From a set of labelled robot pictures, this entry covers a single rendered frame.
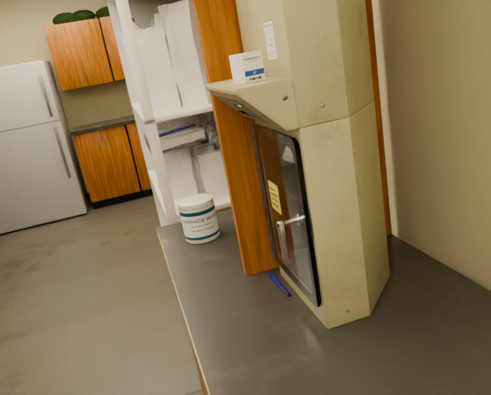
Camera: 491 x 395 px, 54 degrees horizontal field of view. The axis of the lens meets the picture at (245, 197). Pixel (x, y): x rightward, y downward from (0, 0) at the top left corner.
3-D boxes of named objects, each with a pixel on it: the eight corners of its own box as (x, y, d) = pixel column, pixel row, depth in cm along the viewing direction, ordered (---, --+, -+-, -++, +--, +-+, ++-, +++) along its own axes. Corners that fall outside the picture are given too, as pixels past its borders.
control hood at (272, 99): (253, 114, 126) (247, 75, 123) (300, 128, 96) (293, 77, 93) (211, 123, 124) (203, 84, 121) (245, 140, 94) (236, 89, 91)
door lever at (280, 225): (305, 255, 108) (301, 250, 111) (300, 215, 106) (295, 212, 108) (283, 261, 107) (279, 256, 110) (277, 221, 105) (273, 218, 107)
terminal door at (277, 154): (277, 259, 138) (254, 122, 126) (321, 309, 109) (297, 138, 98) (275, 260, 138) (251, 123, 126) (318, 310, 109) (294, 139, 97)
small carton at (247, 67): (252, 80, 105) (247, 52, 103) (265, 79, 101) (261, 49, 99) (233, 84, 103) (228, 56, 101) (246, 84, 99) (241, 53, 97)
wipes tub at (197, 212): (215, 226, 187) (208, 190, 182) (223, 237, 174) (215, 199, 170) (183, 235, 184) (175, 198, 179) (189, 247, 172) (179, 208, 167)
